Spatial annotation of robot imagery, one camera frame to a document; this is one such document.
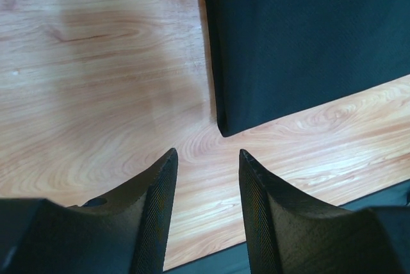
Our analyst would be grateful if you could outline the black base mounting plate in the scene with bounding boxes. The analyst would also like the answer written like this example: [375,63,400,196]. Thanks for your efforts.
[162,181,410,274]

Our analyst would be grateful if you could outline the black t shirt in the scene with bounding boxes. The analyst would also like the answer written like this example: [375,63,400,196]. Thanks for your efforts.
[205,0,409,137]

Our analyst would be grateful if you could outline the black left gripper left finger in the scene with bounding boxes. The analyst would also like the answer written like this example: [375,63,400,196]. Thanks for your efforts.
[1,149,178,273]

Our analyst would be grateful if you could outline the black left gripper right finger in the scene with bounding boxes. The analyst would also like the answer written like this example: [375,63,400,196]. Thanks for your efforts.
[239,150,409,273]

